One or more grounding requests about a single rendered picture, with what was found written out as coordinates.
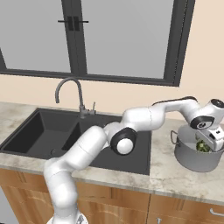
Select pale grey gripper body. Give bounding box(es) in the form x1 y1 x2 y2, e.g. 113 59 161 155
200 131 224 153

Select green broccoli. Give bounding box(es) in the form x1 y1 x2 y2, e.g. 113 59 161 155
195 139 212 153

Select grey metal pot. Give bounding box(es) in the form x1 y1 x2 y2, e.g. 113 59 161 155
170 123 224 173

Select black double sink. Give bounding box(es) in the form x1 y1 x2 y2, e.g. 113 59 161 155
0 107 153 176

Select wooden drawer front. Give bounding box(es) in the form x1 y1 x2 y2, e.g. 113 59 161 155
146 193 224 224

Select wooden cupboard front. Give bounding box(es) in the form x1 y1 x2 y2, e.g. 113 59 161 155
0 168 151 224

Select dark framed window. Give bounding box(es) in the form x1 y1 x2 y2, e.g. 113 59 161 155
0 0 197 88

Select dark grey curved tap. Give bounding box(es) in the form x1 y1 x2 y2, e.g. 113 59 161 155
54 76 97 119

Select silver drawer handle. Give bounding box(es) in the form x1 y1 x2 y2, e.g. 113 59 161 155
208 207 224 219

